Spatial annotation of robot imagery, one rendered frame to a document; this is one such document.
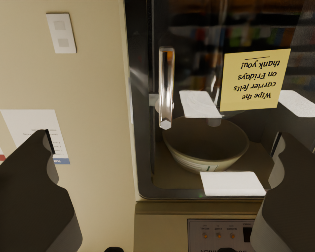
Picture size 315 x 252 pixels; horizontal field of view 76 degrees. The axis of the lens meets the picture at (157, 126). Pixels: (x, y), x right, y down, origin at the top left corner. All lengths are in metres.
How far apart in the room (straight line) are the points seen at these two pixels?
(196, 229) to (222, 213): 0.06
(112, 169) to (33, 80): 0.48
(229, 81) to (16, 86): 0.76
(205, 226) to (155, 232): 0.09
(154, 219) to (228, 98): 0.25
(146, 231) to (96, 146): 0.56
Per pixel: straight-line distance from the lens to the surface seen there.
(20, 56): 0.84
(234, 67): 0.27
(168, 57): 0.20
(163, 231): 0.41
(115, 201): 1.13
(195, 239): 0.41
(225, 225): 0.42
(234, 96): 0.29
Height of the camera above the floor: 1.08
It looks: 31 degrees up
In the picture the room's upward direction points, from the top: 180 degrees clockwise
